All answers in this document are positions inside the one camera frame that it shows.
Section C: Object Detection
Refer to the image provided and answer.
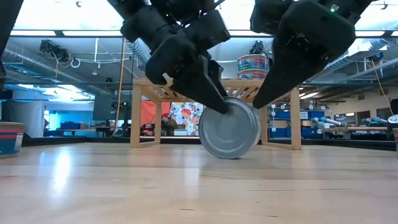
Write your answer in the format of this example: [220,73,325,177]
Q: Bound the floral print poster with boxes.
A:
[170,102,205,136]

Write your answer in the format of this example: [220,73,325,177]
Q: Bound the wooden workbench top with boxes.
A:
[323,126,388,133]

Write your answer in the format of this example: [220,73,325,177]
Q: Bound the black aluminium table frame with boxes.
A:
[21,135,397,152]

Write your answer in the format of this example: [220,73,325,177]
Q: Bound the white cloth partition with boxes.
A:
[2,100,45,138]

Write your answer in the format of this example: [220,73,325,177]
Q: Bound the ribbed silver duct hose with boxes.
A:
[126,39,153,71]

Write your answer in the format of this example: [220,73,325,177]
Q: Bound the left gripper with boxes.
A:
[119,5,231,115]

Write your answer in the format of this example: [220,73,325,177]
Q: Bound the yellow vertical strap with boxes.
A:
[114,39,127,130]

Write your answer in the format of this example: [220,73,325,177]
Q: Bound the white blue cylinder device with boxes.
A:
[312,116,343,127]

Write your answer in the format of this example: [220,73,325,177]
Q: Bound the dark grey monitor panel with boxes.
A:
[92,93,133,121]

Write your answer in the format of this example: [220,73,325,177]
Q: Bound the cream plastic cable tie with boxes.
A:
[162,73,174,88]

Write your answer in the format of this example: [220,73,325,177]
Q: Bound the orange red partition panel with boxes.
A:
[140,100,171,125]

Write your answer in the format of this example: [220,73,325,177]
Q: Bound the person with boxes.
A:
[161,113,178,137]

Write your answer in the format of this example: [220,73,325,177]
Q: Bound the black hanging camera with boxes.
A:
[250,40,265,56]

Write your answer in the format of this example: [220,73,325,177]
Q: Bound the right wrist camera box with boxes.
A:
[250,0,292,35]

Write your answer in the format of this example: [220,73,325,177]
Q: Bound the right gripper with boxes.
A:
[252,0,358,110]

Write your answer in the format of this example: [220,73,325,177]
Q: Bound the yellow hanging cable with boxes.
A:
[371,58,394,116]

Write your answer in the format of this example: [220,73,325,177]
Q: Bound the wooden slatted shelf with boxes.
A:
[130,77,302,151]

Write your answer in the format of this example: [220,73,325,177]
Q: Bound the silver ventilation duct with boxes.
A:
[306,39,391,82]

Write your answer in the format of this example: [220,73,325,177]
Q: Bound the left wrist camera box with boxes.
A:
[183,9,231,52]

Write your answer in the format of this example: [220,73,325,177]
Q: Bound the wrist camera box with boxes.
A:
[250,0,292,35]
[183,9,231,52]

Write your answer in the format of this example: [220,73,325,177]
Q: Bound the black ceiling camera rig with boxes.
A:
[39,39,70,63]

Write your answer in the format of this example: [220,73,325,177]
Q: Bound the gold lid blue label can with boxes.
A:
[238,70,267,80]
[0,121,25,160]
[237,54,269,72]
[198,96,262,160]

